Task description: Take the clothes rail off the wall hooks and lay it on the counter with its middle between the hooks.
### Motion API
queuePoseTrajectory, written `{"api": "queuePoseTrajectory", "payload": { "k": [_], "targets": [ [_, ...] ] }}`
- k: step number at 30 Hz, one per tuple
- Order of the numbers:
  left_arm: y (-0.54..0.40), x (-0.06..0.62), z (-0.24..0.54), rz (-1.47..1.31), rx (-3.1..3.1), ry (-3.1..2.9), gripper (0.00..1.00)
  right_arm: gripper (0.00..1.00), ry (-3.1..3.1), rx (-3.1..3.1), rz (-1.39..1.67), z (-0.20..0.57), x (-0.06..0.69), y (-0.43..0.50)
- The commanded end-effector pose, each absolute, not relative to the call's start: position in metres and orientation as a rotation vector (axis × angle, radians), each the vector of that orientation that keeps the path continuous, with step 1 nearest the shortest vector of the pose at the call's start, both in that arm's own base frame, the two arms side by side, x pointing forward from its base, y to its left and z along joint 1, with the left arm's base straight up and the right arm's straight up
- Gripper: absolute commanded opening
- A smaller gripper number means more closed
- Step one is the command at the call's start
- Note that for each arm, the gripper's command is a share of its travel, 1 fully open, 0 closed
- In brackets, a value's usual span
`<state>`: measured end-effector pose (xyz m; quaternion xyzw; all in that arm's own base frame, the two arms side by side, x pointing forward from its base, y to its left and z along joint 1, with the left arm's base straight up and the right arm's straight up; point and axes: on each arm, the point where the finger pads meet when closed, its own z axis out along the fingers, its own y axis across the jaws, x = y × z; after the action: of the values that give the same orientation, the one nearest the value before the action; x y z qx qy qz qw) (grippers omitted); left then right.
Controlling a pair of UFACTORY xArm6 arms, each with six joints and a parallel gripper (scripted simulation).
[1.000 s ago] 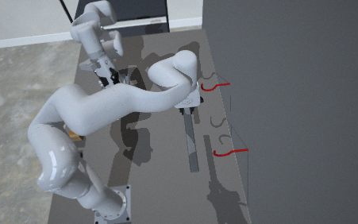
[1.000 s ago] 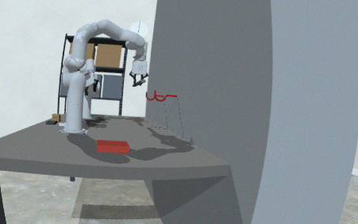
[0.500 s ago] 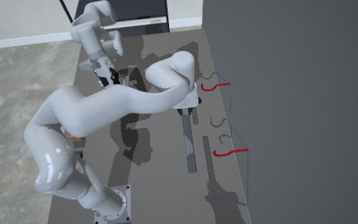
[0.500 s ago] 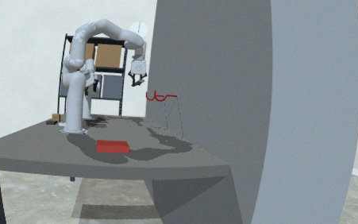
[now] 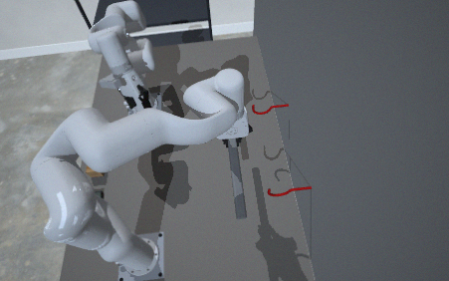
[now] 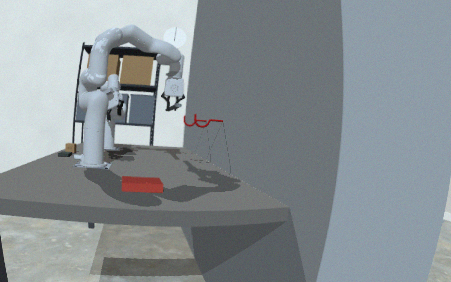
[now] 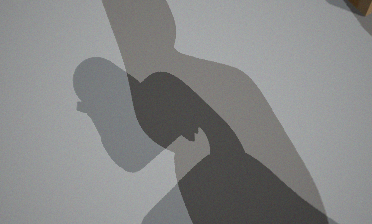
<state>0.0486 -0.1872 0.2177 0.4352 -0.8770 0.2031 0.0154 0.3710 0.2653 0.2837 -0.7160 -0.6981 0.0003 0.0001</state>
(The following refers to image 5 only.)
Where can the grey bar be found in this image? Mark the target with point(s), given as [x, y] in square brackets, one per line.
[238, 191]

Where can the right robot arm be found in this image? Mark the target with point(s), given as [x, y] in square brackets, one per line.
[104, 146]

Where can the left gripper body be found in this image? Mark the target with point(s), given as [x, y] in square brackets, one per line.
[129, 81]

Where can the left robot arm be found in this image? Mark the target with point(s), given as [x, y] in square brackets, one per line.
[110, 38]

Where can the small brown cardboard box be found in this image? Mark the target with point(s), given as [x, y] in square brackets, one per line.
[93, 173]

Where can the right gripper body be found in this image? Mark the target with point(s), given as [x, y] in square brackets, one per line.
[239, 130]

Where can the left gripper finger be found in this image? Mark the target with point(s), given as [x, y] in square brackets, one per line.
[130, 101]
[145, 99]

